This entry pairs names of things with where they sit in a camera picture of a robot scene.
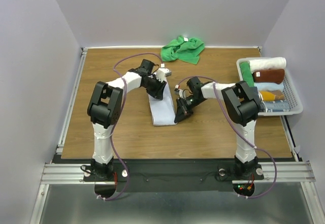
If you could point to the rolled white towel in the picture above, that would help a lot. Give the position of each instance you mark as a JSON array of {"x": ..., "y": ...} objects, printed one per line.
[{"x": 267, "y": 64}]

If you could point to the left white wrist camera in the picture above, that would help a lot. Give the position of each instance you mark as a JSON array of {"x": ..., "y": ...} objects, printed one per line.
[{"x": 162, "y": 73}]

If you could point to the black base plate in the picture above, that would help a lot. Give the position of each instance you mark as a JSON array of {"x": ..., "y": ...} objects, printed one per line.
[{"x": 167, "y": 175}]

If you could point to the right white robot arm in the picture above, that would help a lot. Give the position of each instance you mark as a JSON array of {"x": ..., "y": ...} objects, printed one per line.
[{"x": 240, "y": 104}]

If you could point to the rolled orange patterned towel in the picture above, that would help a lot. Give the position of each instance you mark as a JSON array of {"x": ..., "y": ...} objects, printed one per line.
[{"x": 272, "y": 95}]

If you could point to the light blue towel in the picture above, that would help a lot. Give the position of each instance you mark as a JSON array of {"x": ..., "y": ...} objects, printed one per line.
[
  {"x": 162, "y": 111},
  {"x": 268, "y": 86}
]

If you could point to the rolled green towel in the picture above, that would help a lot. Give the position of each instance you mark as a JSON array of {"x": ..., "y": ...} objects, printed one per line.
[{"x": 246, "y": 73}]

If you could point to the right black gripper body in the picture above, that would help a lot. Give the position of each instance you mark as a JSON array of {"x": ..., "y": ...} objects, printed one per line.
[{"x": 191, "y": 102}]

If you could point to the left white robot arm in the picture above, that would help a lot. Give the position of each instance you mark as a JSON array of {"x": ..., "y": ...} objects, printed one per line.
[{"x": 106, "y": 105}]

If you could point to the rolled light blue towel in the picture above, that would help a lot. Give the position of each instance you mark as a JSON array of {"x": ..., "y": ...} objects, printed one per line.
[{"x": 268, "y": 86}]

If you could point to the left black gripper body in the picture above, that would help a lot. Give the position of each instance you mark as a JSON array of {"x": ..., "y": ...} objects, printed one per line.
[{"x": 154, "y": 86}]

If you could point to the rolled dark blue towel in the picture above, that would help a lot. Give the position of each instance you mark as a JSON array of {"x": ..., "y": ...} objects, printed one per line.
[{"x": 276, "y": 106}]

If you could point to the rolled brown towel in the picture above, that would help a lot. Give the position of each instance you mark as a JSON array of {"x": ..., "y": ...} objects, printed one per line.
[{"x": 271, "y": 76}]

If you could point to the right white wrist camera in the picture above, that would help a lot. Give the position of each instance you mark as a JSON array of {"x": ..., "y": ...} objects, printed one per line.
[{"x": 180, "y": 92}]

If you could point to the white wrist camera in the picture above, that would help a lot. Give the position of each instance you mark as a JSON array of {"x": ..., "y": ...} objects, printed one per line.
[
  {"x": 180, "y": 92},
  {"x": 162, "y": 73}
]

